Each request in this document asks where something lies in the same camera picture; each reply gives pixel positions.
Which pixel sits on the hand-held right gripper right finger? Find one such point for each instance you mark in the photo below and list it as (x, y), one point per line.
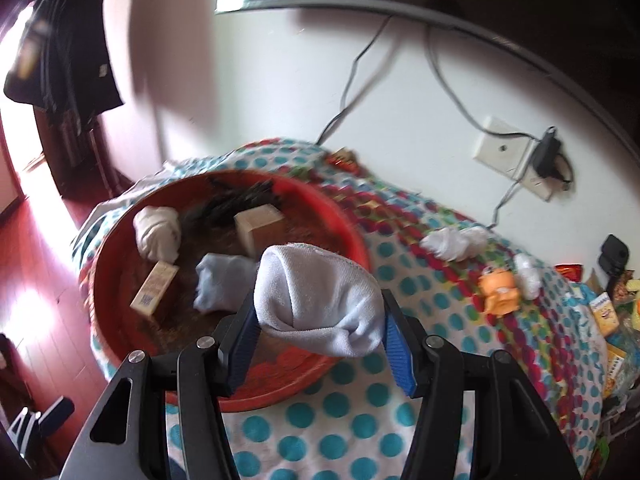
(400, 355)

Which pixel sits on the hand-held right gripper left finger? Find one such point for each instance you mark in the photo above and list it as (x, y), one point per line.
(242, 350)

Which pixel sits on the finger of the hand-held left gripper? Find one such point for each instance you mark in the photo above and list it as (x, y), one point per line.
(52, 412)

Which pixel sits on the light blue sock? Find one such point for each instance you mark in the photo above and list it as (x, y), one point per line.
(225, 280)

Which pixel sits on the large white sock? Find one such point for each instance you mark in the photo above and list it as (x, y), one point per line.
(315, 300)

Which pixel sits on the slim beige box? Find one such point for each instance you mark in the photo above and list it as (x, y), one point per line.
(155, 287)

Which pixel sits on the orange toy frog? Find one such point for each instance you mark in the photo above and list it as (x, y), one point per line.
(495, 295)

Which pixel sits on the red round tray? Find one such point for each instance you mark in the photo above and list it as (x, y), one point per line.
(215, 240)

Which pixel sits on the small white grey sock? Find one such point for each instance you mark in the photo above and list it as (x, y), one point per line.
(440, 245)

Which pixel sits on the gold cube box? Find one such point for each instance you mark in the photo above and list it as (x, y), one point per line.
(257, 230)

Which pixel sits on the knotted grey-white sock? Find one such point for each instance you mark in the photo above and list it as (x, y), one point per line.
(157, 232)

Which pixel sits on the polka dot blanket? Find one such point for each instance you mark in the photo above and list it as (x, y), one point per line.
(350, 425)

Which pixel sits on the red foil packet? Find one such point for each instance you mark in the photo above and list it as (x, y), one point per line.
(570, 271)

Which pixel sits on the small red snack packet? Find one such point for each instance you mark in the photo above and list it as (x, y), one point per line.
(342, 159)

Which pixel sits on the yellow medicine box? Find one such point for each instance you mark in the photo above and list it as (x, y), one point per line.
(615, 365)
(602, 315)

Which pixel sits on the yellow knitted toy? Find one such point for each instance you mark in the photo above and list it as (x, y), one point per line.
(632, 302)

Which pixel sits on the black power adapter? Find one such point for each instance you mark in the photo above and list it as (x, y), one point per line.
(545, 152)

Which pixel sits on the dark wooden furniture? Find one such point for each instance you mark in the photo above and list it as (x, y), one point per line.
(75, 160)

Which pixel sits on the hanging dark clothes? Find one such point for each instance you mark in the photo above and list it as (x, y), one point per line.
(65, 35)

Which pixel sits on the white wall socket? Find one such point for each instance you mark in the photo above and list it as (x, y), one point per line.
(540, 187)

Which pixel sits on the white blank wall plate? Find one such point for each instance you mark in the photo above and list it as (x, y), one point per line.
(500, 150)

